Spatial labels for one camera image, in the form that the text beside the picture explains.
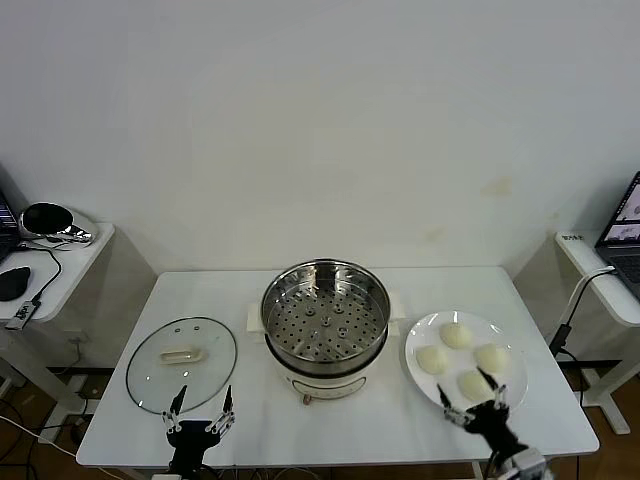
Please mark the laptop with pink screen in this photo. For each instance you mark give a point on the laptop with pink screen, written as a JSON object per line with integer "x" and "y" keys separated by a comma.
{"x": 6, "y": 220}

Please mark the round glass pot lid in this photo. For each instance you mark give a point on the round glass pot lid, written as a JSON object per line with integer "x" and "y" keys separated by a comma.
{"x": 150, "y": 370}

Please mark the white round plate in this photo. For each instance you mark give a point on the white round plate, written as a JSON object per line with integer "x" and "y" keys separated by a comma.
{"x": 425, "y": 385}

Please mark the stainless steel steamer basket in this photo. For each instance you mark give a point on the stainless steel steamer basket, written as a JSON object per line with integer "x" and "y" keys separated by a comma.
{"x": 325, "y": 320}

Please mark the dark grey open laptop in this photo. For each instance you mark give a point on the dark grey open laptop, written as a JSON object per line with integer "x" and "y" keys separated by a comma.
{"x": 625, "y": 250}

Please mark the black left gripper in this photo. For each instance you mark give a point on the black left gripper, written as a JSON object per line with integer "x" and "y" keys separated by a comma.
{"x": 192, "y": 434}

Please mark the small printed table label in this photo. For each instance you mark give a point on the small printed table label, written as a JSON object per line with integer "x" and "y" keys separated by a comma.
{"x": 574, "y": 237}

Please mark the black computer mouse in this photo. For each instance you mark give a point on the black computer mouse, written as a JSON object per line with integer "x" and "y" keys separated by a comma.
{"x": 14, "y": 282}

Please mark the cream electric cooking pot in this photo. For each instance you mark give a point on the cream electric cooking pot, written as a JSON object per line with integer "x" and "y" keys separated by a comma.
{"x": 325, "y": 387}

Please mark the chrome and black headset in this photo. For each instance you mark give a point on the chrome and black headset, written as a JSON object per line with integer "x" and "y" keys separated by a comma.
{"x": 45, "y": 220}

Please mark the white side table with mouse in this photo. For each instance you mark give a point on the white side table with mouse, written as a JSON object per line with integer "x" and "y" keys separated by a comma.
{"x": 75, "y": 260}

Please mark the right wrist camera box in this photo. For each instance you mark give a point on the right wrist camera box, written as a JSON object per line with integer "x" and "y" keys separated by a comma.
{"x": 529, "y": 464}

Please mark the white side table with label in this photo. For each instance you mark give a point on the white side table with label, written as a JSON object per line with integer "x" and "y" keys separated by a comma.
{"x": 575, "y": 252}

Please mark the grey usb hub dongle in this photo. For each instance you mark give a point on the grey usb hub dongle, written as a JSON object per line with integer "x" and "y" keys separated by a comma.
{"x": 21, "y": 315}

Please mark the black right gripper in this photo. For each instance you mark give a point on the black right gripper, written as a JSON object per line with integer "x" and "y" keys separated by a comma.
{"x": 487, "y": 422}

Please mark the white steamed baozi bun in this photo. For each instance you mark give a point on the white steamed baozi bun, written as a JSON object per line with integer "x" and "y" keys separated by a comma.
{"x": 472, "y": 387}
{"x": 432, "y": 359}
{"x": 492, "y": 357}
{"x": 456, "y": 335}

